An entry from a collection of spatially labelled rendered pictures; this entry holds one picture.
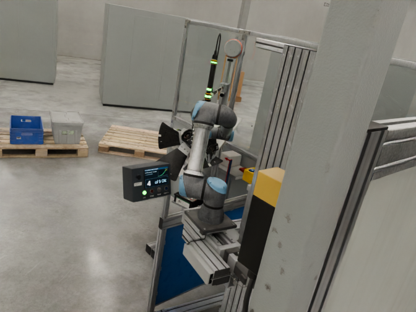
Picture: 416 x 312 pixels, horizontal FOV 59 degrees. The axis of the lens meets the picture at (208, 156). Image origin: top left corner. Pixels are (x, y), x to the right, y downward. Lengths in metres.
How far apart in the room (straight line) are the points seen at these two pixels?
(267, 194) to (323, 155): 0.08
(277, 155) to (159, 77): 6.59
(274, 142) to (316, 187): 1.49
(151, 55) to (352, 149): 7.84
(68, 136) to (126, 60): 3.11
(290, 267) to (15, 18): 9.35
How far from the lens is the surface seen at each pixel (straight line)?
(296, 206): 0.35
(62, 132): 5.39
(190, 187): 1.98
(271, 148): 1.84
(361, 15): 0.31
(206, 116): 1.99
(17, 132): 5.35
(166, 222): 2.40
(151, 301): 2.76
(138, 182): 2.07
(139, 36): 8.04
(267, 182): 0.38
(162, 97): 8.34
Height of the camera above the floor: 2.07
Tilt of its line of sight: 20 degrees down
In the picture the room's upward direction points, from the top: 10 degrees clockwise
